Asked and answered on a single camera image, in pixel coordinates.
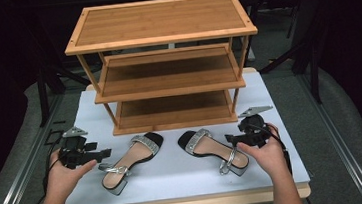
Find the three-tier wooden shoe rack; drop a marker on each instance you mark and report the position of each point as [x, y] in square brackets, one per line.
[161, 20]

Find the person's right hand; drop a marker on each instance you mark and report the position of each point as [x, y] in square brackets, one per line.
[269, 157]

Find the person's left hand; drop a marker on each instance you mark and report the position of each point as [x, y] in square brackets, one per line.
[62, 178]

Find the aluminium floor rail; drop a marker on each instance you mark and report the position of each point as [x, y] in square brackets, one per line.
[340, 140]
[25, 170]

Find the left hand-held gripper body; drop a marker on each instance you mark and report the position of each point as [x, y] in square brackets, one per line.
[73, 152]

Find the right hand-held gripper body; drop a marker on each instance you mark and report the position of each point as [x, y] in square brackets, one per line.
[255, 130]

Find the black floor bracket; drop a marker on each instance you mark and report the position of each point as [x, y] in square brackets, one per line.
[53, 136]

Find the black metal stand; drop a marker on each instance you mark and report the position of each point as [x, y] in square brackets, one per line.
[42, 95]
[313, 69]

